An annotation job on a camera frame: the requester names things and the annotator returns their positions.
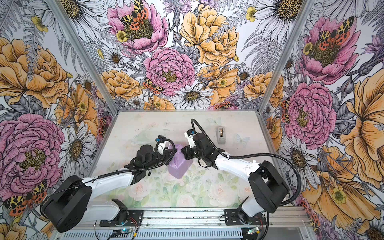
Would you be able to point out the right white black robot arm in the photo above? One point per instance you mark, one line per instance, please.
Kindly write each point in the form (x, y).
(268, 187)

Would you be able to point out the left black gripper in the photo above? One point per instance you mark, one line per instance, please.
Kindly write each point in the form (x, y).
(167, 153)

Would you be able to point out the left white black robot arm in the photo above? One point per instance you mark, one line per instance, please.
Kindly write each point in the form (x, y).
(74, 202)

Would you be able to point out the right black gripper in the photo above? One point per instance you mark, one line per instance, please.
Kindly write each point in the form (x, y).
(187, 153)

